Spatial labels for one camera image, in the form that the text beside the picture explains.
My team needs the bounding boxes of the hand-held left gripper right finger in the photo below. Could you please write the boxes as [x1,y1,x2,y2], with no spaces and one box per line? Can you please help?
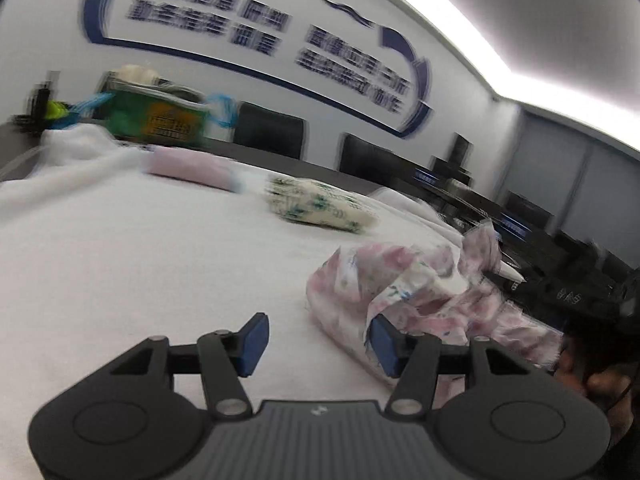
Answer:
[368,313,532,416]

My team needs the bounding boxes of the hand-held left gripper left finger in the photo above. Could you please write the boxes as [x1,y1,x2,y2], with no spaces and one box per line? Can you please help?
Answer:
[107,312,271,419]

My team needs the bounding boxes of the pink floral garment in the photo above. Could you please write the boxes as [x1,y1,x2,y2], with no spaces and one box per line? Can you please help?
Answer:
[306,220,569,392]

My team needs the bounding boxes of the pink cloth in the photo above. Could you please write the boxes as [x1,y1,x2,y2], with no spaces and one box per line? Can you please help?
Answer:
[145,146,246,194]

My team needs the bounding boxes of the person's right hand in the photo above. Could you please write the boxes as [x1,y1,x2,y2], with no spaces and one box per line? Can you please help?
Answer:
[554,332,640,449]

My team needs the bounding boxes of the white terry towel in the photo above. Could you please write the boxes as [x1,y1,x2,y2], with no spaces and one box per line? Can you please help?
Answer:
[0,122,566,480]

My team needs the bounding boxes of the cream green-flowered folded garment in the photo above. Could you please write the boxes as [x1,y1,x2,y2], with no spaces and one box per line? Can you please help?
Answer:
[264,175,381,234]

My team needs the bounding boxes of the black desk equipment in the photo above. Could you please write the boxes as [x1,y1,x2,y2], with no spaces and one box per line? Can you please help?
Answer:
[432,134,474,186]

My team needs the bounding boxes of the black office chair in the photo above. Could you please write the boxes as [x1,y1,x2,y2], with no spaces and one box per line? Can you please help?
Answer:
[232,102,306,161]
[339,132,416,186]

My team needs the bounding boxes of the ceiling light strip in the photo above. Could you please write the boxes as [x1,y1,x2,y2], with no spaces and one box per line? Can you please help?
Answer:
[350,0,640,151]

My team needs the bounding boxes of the cream cloth in bag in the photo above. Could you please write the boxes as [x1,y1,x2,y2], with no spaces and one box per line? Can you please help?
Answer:
[117,63,159,86]

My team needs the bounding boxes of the black walkie-talkie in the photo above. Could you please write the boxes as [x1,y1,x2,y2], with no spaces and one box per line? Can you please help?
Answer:
[15,72,58,134]

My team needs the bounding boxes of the green bag with blue straps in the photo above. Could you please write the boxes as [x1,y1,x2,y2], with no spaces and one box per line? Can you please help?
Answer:
[70,77,241,149]

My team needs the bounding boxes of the blue wall lettering sign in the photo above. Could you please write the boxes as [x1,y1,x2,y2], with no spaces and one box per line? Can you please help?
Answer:
[81,0,434,141]

